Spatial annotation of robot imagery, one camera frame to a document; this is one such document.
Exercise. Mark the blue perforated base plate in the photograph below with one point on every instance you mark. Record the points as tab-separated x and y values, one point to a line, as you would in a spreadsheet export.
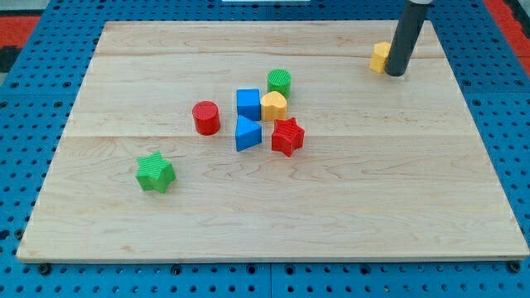
39	91

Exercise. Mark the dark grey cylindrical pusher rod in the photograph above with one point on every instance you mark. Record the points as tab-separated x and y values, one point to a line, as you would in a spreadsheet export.
405	37

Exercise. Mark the green star block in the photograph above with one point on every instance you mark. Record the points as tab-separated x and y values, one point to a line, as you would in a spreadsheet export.
154	172

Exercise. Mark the blue cube block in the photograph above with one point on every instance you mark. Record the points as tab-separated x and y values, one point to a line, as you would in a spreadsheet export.
248	103

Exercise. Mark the blue triangle block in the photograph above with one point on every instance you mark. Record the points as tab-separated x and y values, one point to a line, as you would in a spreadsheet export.
247	133

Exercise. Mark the yellow heart block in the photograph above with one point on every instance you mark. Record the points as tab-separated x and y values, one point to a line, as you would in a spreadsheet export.
273	106

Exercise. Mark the green cylinder block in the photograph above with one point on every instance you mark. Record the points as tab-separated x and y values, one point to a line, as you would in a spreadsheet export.
279	80

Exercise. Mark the red star block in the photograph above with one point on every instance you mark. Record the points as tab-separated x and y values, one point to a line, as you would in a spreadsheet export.
287	136

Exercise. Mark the red cylinder block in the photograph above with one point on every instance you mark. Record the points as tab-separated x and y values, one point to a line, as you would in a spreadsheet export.
206	118

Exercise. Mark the yellow hexagon block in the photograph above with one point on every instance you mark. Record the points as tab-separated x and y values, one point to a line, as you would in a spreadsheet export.
379	56

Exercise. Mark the light wooden board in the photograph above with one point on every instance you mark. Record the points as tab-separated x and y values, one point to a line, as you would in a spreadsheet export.
392	169

